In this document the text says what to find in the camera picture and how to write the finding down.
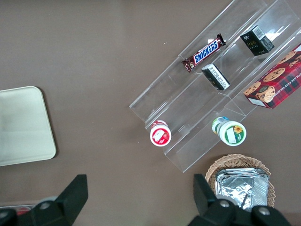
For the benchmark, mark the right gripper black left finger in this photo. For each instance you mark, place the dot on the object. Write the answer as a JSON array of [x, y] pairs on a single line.
[[68, 200]]

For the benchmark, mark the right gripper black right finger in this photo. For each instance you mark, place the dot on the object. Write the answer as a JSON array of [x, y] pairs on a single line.
[[207, 195]]

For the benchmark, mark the light wicker basket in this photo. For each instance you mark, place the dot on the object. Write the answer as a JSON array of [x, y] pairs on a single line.
[[232, 161]]

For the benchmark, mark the beige plastic tray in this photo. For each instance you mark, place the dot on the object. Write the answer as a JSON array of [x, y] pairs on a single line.
[[23, 127]]

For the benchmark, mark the green lid yogurt cup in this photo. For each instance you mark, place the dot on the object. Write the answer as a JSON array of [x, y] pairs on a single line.
[[231, 133]]

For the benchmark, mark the red lid yogurt cup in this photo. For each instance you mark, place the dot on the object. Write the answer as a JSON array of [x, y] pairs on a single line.
[[160, 135]]

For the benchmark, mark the clear acrylic stepped shelf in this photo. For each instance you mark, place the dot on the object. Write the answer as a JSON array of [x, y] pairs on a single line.
[[188, 99]]

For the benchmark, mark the small black carton box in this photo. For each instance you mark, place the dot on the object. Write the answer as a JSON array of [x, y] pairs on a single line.
[[255, 42], [216, 77]]

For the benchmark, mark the red tartan cookie box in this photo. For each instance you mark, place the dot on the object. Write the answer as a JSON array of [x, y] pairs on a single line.
[[275, 87]]

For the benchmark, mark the Snickers chocolate bar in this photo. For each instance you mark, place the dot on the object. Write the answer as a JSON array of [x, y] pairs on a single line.
[[205, 53]]

